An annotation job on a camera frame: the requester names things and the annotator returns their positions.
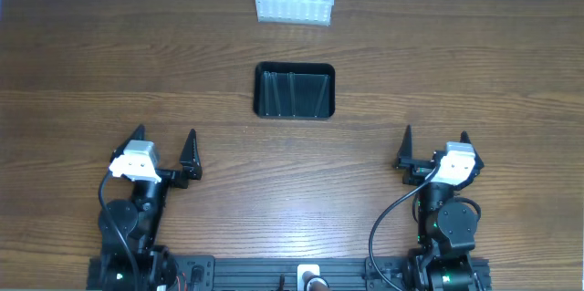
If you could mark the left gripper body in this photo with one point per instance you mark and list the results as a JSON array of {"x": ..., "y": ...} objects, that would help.
[{"x": 173, "y": 178}]

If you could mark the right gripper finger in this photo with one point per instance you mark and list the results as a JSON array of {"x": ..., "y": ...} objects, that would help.
[
  {"x": 405, "y": 149},
  {"x": 466, "y": 137}
]

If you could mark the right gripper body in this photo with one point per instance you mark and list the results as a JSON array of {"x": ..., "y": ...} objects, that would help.
[{"x": 417, "y": 172}]

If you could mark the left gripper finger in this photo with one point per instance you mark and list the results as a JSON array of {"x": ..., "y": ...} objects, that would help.
[
  {"x": 136, "y": 135},
  {"x": 191, "y": 159}
]

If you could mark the clear test tube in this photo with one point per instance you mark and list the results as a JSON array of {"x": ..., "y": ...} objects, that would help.
[
  {"x": 276, "y": 95},
  {"x": 266, "y": 95},
  {"x": 292, "y": 95}
]

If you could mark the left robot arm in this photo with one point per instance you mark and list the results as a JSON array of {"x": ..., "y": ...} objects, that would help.
[{"x": 137, "y": 218}]

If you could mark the black tray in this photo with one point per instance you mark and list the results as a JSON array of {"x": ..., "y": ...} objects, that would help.
[{"x": 305, "y": 95}]

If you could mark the white test tube rack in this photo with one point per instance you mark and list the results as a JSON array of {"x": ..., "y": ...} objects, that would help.
[{"x": 294, "y": 13}]

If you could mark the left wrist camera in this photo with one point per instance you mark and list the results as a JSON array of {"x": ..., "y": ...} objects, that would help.
[{"x": 134, "y": 161}]

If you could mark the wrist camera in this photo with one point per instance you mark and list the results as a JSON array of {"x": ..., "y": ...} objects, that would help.
[
  {"x": 454, "y": 163},
  {"x": 134, "y": 161}
]

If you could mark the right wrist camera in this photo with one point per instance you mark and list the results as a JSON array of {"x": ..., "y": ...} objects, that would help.
[{"x": 454, "y": 163}]

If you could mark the mounting rail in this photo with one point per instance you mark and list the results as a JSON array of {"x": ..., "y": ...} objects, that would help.
[{"x": 260, "y": 275}]

